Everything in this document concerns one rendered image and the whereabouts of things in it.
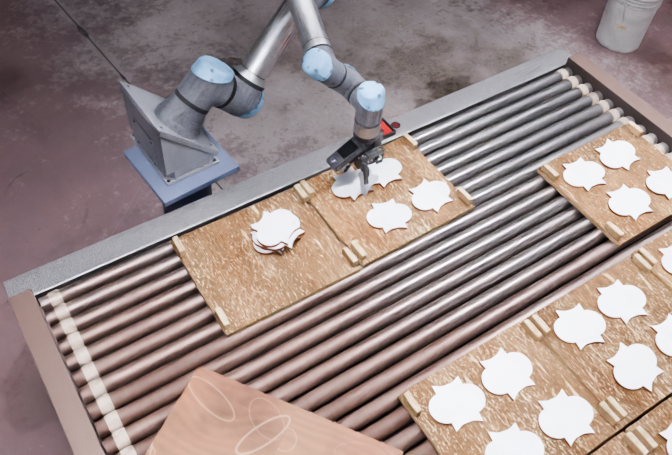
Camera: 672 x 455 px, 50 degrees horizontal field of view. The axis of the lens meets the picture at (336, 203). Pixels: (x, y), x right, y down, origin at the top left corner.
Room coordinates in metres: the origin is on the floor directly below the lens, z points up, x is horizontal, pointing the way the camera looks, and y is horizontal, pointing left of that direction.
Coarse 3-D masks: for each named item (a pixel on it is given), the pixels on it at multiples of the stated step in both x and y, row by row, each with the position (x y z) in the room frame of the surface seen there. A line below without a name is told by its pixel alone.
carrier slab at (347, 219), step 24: (360, 168) 1.54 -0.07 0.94; (408, 168) 1.56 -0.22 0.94; (432, 168) 1.56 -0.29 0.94; (384, 192) 1.45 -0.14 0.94; (408, 192) 1.46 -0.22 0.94; (336, 216) 1.34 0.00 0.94; (360, 216) 1.35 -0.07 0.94; (432, 216) 1.37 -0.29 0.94; (456, 216) 1.38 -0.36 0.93; (360, 240) 1.26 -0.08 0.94; (384, 240) 1.26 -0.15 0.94; (408, 240) 1.27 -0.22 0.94; (360, 264) 1.18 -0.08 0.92
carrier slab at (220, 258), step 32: (288, 192) 1.42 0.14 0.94; (224, 224) 1.28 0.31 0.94; (320, 224) 1.30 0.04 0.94; (192, 256) 1.16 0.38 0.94; (224, 256) 1.16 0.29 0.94; (256, 256) 1.17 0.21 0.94; (288, 256) 1.18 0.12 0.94; (320, 256) 1.19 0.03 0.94; (224, 288) 1.06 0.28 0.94; (256, 288) 1.07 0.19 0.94; (288, 288) 1.08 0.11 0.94; (320, 288) 1.08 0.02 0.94; (256, 320) 0.97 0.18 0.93
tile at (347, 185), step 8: (352, 168) 1.52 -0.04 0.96; (336, 176) 1.48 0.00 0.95; (344, 176) 1.48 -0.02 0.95; (352, 176) 1.48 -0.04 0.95; (336, 184) 1.45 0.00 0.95; (344, 184) 1.45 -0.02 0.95; (352, 184) 1.45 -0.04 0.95; (336, 192) 1.42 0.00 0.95; (344, 192) 1.42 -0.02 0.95; (352, 192) 1.42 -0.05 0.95; (360, 192) 1.42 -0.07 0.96; (368, 192) 1.43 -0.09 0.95
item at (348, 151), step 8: (344, 144) 1.46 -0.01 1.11; (352, 144) 1.45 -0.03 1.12; (360, 144) 1.45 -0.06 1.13; (336, 152) 1.44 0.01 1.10; (344, 152) 1.43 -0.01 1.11; (352, 152) 1.43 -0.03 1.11; (360, 152) 1.44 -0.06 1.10; (328, 160) 1.42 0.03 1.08; (336, 160) 1.41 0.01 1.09; (344, 160) 1.41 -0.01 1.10; (336, 168) 1.39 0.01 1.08
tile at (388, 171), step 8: (384, 160) 1.57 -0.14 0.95; (392, 160) 1.57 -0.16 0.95; (376, 168) 1.53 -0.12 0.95; (384, 168) 1.54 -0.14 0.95; (392, 168) 1.54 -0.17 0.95; (400, 168) 1.54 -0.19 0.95; (384, 176) 1.50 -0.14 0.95; (392, 176) 1.50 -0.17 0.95; (376, 184) 1.47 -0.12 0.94; (384, 184) 1.47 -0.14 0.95
